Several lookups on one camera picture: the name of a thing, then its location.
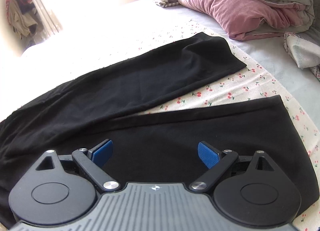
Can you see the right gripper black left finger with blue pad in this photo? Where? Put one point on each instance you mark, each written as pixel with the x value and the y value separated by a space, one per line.
pixel 90 163

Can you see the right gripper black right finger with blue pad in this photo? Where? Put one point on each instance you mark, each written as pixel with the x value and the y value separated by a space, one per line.
pixel 218 163

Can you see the black pants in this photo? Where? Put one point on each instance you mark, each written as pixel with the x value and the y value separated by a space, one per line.
pixel 112 103

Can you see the cherry print bed sheet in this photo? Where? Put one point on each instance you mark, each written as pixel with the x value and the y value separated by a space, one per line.
pixel 252 82

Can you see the light blue mattress cover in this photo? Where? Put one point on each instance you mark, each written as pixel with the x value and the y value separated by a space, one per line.
pixel 269 53

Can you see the white crumpled cloth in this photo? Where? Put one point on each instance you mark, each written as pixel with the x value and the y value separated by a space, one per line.
pixel 303 52

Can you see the grey patterned left curtain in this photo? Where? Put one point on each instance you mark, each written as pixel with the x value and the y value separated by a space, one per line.
pixel 50 22

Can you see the hanging clothes in corner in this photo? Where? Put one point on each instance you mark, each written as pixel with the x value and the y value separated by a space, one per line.
pixel 21 16

